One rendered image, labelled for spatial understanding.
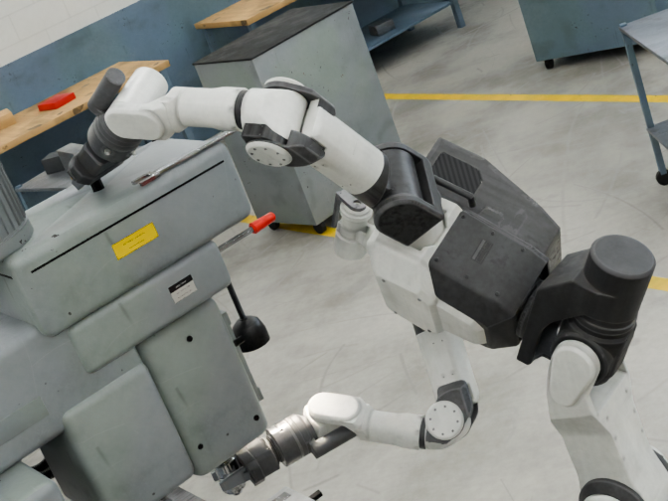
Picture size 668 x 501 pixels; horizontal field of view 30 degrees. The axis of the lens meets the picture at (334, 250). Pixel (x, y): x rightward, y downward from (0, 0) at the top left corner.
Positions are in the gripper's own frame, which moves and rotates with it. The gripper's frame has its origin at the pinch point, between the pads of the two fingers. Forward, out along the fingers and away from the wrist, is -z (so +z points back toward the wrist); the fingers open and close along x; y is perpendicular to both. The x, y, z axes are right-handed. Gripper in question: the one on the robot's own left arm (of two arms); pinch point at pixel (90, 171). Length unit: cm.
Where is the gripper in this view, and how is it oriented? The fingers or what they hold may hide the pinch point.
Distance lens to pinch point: 233.4
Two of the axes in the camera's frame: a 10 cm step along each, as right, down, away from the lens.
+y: -6.7, -7.4, 0.2
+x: 5.7, -5.0, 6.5
